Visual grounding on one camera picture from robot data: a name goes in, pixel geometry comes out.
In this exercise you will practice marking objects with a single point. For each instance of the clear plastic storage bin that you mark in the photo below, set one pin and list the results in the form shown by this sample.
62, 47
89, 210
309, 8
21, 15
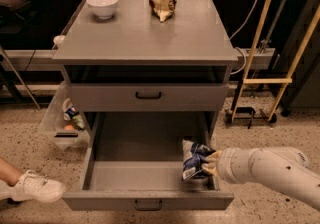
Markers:
64, 134

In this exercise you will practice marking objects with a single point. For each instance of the closed grey upper drawer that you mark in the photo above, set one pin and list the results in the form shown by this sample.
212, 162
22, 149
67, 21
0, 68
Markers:
147, 97

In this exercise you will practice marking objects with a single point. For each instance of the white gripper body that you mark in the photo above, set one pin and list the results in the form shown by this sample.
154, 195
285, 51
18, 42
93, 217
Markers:
225, 165

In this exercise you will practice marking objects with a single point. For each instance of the yellow wooden frame stand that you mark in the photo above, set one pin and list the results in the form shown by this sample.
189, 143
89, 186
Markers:
258, 47

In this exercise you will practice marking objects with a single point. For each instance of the snack packets inside bin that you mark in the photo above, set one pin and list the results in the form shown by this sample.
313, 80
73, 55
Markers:
71, 114

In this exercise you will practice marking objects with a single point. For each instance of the blue chip bag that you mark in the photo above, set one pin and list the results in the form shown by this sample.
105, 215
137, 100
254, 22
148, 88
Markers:
194, 155

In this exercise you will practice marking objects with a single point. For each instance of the open grey bottom drawer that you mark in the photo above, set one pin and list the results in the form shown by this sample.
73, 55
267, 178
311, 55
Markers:
135, 162

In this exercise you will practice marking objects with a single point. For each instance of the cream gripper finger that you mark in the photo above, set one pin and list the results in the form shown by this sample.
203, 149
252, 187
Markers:
212, 158
210, 169

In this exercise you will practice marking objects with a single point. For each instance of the grey drawer cabinet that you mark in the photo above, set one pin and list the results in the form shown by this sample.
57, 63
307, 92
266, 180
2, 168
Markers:
135, 47

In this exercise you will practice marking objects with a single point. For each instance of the small white knob object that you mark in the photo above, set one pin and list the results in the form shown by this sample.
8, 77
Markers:
58, 40

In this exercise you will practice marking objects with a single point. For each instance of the white sneaker near camera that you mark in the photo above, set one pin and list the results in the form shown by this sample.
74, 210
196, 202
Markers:
34, 186

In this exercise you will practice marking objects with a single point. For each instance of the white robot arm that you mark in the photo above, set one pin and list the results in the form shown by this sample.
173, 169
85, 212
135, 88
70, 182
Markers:
282, 169

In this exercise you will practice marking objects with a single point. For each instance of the white ceramic bowl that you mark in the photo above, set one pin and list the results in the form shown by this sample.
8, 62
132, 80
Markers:
103, 9

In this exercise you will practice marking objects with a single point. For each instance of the person's bare leg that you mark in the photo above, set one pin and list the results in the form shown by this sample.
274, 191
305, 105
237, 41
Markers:
9, 173

